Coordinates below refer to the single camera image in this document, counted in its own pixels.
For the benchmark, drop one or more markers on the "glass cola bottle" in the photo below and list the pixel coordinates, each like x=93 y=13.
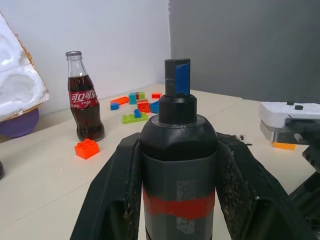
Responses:
x=83 y=100

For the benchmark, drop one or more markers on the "light green toy brick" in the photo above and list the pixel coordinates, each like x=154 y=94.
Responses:
x=142 y=95

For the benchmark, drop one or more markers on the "black electric screwdriver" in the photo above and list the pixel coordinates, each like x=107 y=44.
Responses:
x=177 y=165

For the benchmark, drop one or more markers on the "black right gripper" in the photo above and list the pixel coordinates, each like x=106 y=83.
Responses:
x=306 y=131

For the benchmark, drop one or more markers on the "teal toy brick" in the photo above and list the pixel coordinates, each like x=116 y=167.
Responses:
x=132 y=98

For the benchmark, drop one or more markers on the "flat orange block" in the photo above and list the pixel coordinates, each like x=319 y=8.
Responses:
x=283 y=146

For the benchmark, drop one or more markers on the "small red toy brick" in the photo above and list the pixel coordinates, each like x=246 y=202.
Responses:
x=156 y=95

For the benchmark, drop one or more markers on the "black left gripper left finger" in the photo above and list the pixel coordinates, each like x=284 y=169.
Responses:
x=112 y=180

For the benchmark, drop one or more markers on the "small blue toy brick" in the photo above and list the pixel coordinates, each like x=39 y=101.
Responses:
x=115 y=106
x=137 y=114

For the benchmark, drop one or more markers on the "blue tapered toy brick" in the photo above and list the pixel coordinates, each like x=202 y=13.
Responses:
x=155 y=107

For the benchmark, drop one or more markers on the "orange sloped toy brick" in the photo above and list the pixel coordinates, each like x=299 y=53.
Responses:
x=121 y=100

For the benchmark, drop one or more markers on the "green flat toy brick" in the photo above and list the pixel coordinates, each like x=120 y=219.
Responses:
x=128 y=118

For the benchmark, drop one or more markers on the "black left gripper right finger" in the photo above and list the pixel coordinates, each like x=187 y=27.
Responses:
x=245 y=180

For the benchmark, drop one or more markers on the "white styrofoam block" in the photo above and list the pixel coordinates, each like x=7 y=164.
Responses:
x=17 y=82

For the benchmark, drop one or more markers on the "dark rounded object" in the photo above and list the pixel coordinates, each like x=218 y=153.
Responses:
x=1 y=171

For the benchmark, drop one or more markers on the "orange-red square toy brick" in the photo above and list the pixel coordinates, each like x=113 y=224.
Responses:
x=143 y=107

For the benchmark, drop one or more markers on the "purple round disc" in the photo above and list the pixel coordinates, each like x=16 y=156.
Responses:
x=20 y=125

